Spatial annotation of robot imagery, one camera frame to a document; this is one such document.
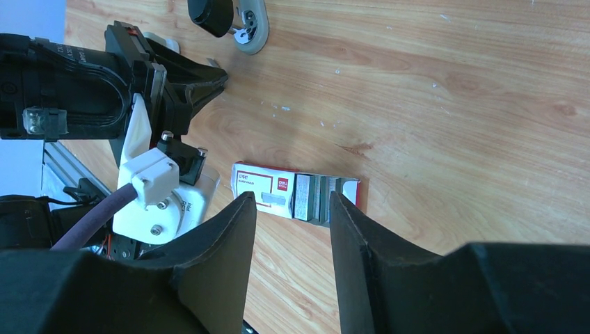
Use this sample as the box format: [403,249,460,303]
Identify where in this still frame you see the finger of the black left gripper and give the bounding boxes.
[148,39,228,134]

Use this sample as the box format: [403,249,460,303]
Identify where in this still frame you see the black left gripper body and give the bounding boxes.
[104,21,194,147]

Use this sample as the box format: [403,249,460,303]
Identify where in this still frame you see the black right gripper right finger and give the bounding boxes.
[330,193,589,333]

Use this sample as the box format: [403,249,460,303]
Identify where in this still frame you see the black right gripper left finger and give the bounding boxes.
[1,192,257,333]

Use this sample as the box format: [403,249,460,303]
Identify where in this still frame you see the staple strip unloaded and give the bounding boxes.
[207,58,220,68]

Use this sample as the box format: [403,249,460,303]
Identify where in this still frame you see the white and black stapler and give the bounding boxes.
[186,0,270,56]

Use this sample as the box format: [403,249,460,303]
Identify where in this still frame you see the red white staple box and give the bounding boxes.
[231,161,360,227]

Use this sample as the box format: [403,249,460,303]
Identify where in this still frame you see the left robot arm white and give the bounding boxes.
[1,21,228,246]

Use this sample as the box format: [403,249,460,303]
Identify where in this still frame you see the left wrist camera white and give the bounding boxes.
[113,93,220,245]

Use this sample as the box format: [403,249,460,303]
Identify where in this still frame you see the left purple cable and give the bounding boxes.
[49,182,139,252]

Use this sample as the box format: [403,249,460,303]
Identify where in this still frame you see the slotted aluminium rail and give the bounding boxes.
[41,142,111,200]

